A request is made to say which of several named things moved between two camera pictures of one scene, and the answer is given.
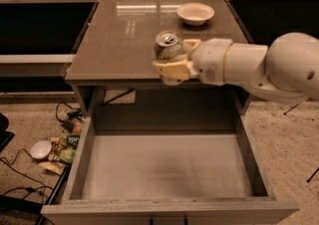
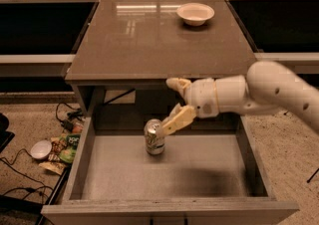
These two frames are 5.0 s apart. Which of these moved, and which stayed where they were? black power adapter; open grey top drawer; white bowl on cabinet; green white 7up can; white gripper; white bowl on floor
Moved: green white 7up can; white gripper
Stayed: black power adapter; open grey top drawer; white bowl on cabinet; white bowl on floor
